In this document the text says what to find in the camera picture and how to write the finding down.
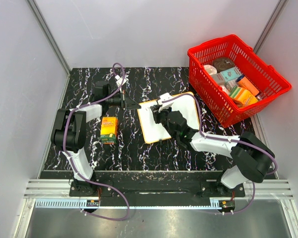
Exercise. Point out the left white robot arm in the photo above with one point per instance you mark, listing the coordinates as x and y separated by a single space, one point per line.
69 132

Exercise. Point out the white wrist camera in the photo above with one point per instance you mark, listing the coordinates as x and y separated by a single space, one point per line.
119 81
164 101

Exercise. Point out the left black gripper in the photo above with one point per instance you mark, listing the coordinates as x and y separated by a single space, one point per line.
127 102

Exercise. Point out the red plastic shopping basket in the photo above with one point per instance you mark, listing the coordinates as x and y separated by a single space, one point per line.
232 80

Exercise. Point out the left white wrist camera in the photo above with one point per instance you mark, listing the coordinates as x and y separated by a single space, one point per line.
119 81

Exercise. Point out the teal box in basket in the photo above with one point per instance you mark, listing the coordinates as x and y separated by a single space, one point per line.
231 74

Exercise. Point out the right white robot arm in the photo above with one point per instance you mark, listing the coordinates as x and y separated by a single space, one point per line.
252 158

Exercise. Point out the brown round lid container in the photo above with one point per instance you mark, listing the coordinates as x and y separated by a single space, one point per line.
222 64

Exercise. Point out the aluminium front rail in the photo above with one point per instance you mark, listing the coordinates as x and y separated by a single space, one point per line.
52 193

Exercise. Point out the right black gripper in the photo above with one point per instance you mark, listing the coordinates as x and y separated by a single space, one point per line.
156 114

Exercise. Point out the pink round container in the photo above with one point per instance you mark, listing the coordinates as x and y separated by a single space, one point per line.
211 70

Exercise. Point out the orange bottle blue cap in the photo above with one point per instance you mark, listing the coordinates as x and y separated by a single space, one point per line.
244 82

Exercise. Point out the yellow sponge pack in basket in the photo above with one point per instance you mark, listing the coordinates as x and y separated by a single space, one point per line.
242 96

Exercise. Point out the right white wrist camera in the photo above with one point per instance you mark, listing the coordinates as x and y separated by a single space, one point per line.
164 101

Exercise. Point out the orange sponge package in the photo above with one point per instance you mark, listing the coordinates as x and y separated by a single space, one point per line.
109 128

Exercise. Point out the yellow framed whiteboard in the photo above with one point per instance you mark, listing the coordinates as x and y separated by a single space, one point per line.
182 121

